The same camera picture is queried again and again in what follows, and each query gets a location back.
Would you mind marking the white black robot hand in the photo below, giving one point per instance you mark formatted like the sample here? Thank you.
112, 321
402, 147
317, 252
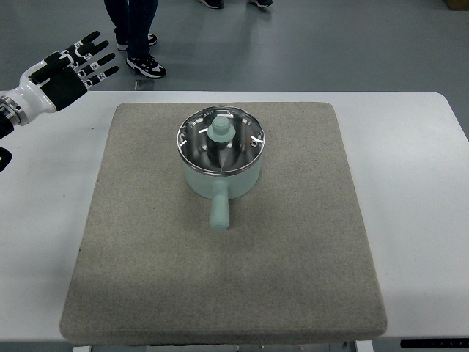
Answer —
64, 76

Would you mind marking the glass lid with green knob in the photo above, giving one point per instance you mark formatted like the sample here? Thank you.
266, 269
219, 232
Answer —
221, 140

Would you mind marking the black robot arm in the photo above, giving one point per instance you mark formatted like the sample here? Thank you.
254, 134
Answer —
19, 107

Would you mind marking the person in dark jeans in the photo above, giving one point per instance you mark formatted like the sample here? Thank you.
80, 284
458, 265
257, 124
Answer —
132, 21

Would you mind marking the mint green saucepan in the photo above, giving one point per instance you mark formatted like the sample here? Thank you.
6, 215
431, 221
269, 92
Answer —
220, 189

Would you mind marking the grey felt mat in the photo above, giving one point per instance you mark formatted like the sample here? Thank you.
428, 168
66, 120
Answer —
294, 266

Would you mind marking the cardboard box corner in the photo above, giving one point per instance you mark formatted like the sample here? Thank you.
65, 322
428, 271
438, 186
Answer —
457, 5

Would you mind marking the black control panel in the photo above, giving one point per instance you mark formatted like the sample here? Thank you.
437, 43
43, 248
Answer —
435, 343

